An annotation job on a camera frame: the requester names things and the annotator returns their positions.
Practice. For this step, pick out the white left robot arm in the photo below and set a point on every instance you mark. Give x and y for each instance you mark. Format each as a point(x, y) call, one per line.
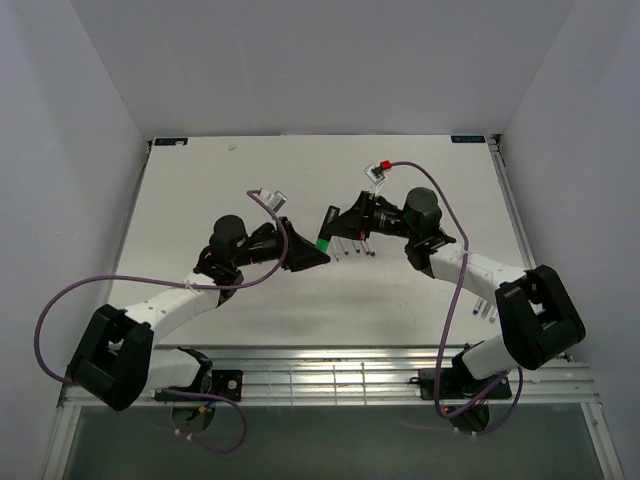
point(116, 359)

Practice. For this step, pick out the blue capped white pen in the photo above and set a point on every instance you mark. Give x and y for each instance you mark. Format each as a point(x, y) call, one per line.
point(336, 252)

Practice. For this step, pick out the green black highlighter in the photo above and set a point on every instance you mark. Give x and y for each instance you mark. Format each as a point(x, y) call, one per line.
point(324, 234)

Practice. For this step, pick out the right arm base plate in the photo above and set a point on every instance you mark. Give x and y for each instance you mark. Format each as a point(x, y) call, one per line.
point(453, 388)

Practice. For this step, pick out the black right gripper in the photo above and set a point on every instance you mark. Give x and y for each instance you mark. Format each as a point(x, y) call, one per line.
point(351, 223)

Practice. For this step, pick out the blue corner label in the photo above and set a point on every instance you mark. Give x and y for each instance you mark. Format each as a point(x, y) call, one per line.
point(171, 141)
point(468, 139)

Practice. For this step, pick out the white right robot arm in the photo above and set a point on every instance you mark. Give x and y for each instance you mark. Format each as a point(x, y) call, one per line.
point(538, 319)

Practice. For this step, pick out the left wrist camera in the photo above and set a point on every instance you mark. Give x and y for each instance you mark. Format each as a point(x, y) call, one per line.
point(274, 200)

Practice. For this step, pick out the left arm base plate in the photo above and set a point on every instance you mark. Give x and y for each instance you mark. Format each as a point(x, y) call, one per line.
point(226, 383)

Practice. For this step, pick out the right blue corner label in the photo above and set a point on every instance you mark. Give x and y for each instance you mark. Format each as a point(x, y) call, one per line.
point(468, 139)

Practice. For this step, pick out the aluminium front rail frame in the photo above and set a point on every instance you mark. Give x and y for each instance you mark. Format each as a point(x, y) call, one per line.
point(276, 377)

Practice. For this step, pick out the left blue corner label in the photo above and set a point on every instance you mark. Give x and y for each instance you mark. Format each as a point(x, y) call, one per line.
point(171, 141)

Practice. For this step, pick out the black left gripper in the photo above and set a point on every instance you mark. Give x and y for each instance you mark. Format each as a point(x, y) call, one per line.
point(301, 253)

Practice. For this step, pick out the aluminium right side rail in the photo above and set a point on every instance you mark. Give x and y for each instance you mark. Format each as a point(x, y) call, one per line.
point(593, 411)

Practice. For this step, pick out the red capped white pen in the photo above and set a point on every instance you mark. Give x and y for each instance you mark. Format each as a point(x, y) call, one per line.
point(343, 247)

